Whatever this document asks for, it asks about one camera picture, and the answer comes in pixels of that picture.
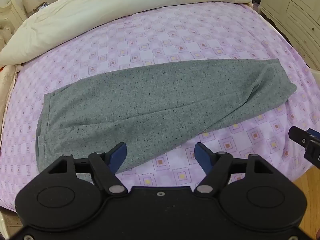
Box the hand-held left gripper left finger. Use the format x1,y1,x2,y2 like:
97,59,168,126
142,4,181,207
47,142,127,195

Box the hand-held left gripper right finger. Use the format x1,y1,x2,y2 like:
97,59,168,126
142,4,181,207
194,142,275,195

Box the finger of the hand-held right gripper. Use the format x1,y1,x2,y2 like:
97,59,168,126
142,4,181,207
307,128,320,143
288,126,312,147

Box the grey knit pants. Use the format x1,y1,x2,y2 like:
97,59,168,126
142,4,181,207
36,58,297,174

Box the purple checked bed sheet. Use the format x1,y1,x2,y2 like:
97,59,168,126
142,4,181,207
0,1,320,212

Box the cream embroidered bed cover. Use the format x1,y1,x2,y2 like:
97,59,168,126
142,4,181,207
0,64,18,135

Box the cream wardrobe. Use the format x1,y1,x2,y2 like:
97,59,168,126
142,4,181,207
259,0,320,69

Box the cream pillow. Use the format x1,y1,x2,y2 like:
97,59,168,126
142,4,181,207
0,0,253,67

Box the cream tufted headboard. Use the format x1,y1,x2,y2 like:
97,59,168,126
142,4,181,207
0,0,27,53

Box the cream bed frame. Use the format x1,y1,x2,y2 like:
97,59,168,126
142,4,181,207
0,205,24,240

